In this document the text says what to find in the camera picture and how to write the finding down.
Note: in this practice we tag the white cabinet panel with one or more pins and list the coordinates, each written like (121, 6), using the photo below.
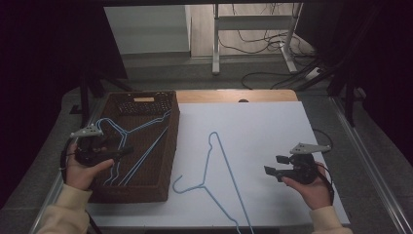
(146, 29)

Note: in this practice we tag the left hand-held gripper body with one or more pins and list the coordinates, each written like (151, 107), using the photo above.
(87, 152)

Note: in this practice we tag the person's left hand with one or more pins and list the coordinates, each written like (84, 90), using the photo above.
(79, 175)

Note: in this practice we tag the wooden table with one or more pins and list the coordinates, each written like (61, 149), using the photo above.
(211, 96)

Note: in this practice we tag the dark curtain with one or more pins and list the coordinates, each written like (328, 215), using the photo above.
(383, 65)
(48, 65)

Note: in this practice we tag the white power strip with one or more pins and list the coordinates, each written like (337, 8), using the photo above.
(313, 73)

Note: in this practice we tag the silver metal rail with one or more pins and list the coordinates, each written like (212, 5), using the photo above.
(370, 169)
(53, 191)

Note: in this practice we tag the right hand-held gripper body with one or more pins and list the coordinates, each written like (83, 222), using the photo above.
(303, 167)

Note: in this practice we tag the white table mat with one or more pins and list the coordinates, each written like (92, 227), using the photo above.
(276, 130)

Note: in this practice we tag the white metal desk frame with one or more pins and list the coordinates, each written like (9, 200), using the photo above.
(253, 22)

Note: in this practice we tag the brown wicker basket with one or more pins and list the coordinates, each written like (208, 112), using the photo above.
(152, 169)

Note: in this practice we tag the black metal stand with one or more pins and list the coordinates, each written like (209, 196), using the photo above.
(350, 97)
(85, 97)

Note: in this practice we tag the person's right hand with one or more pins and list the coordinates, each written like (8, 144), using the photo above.
(316, 193)

